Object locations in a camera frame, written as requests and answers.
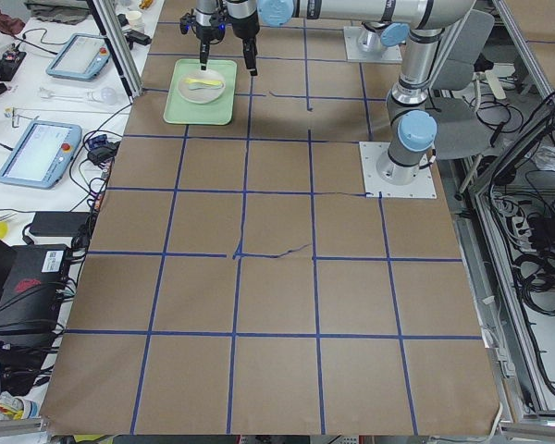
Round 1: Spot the white round plate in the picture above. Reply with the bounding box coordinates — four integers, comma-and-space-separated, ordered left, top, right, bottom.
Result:
177, 69, 226, 105

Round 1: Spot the light green tray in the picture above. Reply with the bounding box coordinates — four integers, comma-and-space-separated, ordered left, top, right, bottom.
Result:
163, 59, 237, 125

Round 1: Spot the paper cup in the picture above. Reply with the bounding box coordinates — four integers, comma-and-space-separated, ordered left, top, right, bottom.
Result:
125, 10, 144, 29

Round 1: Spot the grey office chair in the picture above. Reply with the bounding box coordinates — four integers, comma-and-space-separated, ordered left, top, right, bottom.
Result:
430, 9, 494, 160

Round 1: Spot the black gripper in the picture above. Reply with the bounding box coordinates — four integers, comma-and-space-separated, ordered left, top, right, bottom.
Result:
179, 11, 226, 65
232, 22, 260, 77

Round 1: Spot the white light bulb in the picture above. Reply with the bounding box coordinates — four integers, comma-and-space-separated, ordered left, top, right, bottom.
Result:
85, 87, 118, 105

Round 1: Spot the yellow plastic fork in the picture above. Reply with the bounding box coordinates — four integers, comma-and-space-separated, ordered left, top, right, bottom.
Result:
184, 78, 224, 89

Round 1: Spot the teach pendant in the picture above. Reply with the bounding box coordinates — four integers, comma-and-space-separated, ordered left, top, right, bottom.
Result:
45, 33, 110, 81
0, 119, 82, 189

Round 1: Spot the pale green plastic spoon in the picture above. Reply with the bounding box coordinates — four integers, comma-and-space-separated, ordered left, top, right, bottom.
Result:
188, 81, 225, 91

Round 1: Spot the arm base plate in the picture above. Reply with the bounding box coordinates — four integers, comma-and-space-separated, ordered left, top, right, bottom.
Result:
343, 26, 402, 65
359, 142, 437, 199

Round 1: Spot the diagonal aluminium frame post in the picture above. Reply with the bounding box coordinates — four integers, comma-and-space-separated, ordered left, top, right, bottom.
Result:
87, 0, 142, 100

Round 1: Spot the flat black power supply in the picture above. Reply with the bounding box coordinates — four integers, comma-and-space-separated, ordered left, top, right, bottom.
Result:
29, 211, 90, 237

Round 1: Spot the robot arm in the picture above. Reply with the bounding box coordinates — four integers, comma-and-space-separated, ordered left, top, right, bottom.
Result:
179, 0, 225, 71
216, 0, 474, 117

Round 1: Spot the far teach pendant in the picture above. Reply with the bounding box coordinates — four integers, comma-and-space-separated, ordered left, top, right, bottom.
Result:
45, 33, 110, 81

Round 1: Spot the black laptop computer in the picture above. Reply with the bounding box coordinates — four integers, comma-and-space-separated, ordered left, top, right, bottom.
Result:
0, 240, 71, 347

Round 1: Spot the near teach pendant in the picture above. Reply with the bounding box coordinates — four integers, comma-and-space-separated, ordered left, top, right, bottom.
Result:
0, 119, 82, 189

